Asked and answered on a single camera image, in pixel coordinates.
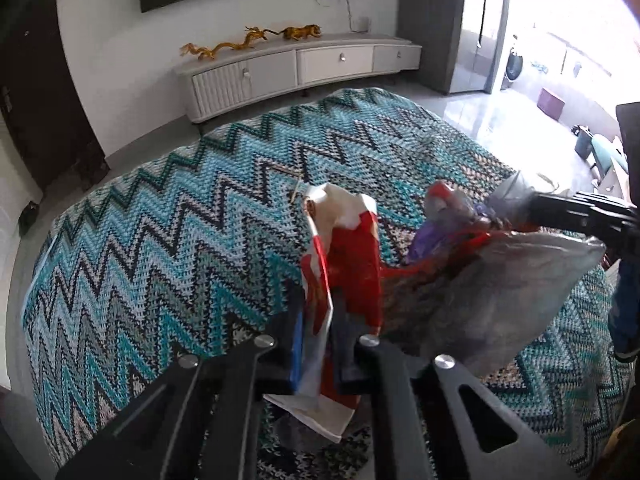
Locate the red white paper wrapper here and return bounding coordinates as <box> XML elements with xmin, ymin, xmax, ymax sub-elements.
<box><xmin>265</xmin><ymin>183</ymin><xmax>383</xmax><ymax>443</ymax></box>

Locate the purple plastic wrapper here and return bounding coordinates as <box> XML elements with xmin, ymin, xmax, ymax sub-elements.
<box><xmin>404</xmin><ymin>197</ymin><xmax>477</xmax><ymax>264</ymax></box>

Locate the clear plastic bag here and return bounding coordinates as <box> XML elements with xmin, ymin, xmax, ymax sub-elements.
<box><xmin>381</xmin><ymin>172</ymin><xmax>605</xmax><ymax>375</ymax></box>

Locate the teal chair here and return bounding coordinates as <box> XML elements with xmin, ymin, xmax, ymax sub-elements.
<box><xmin>572</xmin><ymin>125</ymin><xmax>628</xmax><ymax>180</ymax></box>

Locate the zigzag patterned teal blanket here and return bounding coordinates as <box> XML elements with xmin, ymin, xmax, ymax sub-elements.
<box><xmin>22</xmin><ymin>88</ymin><xmax>632</xmax><ymax>479</ymax></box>

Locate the purple stool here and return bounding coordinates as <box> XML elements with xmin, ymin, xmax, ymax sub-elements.
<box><xmin>537</xmin><ymin>88</ymin><xmax>565</xmax><ymax>122</ymax></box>

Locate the washing machine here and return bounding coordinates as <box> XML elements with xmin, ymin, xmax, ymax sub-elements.
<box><xmin>504</xmin><ymin>35</ymin><xmax>524</xmax><ymax>82</ymax></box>

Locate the white TV cabinet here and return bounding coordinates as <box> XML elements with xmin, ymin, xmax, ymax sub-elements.
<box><xmin>175</xmin><ymin>34</ymin><xmax>422</xmax><ymax>124</ymax></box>

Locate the grey refrigerator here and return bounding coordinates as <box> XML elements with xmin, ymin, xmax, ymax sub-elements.
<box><xmin>397</xmin><ymin>0</ymin><xmax>511</xmax><ymax>97</ymax></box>

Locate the golden dragon figurine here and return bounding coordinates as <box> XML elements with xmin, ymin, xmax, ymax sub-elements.
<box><xmin>179</xmin><ymin>27</ymin><xmax>267</xmax><ymax>60</ymax></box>

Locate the golden tiger figurine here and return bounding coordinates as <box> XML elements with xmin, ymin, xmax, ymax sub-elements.
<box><xmin>277</xmin><ymin>24</ymin><xmax>321</xmax><ymax>41</ymax></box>

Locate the white router on cabinet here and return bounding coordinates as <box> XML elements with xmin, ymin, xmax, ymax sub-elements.
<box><xmin>350</xmin><ymin>16</ymin><xmax>371</xmax><ymax>34</ymax></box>

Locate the dark brown entrance door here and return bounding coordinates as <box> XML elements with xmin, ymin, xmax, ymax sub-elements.
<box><xmin>1</xmin><ymin>0</ymin><xmax>99</xmax><ymax>190</ymax></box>

